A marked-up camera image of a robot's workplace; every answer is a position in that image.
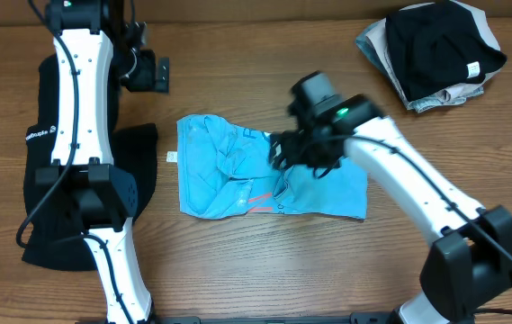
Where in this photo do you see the light blue t-shirt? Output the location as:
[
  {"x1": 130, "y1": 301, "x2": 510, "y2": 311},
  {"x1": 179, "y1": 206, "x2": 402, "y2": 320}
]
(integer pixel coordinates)
[{"x1": 177, "y1": 114, "x2": 368, "y2": 220}]

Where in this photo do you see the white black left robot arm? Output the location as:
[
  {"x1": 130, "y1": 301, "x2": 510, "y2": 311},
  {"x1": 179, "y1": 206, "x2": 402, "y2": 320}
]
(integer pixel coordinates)
[{"x1": 36, "y1": 1, "x2": 166, "y2": 323}]

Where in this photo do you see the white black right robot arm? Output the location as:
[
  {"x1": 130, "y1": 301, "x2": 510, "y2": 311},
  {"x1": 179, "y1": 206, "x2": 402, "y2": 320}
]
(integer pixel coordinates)
[{"x1": 269, "y1": 71, "x2": 512, "y2": 323}]

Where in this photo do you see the black garment with logo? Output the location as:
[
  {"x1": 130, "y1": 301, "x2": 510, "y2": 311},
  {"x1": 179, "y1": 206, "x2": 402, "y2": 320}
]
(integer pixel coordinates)
[{"x1": 22, "y1": 55, "x2": 158, "y2": 271}]

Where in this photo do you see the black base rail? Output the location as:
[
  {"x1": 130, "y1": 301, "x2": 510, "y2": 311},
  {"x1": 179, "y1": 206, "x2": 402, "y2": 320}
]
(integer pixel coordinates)
[{"x1": 156, "y1": 311, "x2": 403, "y2": 324}]

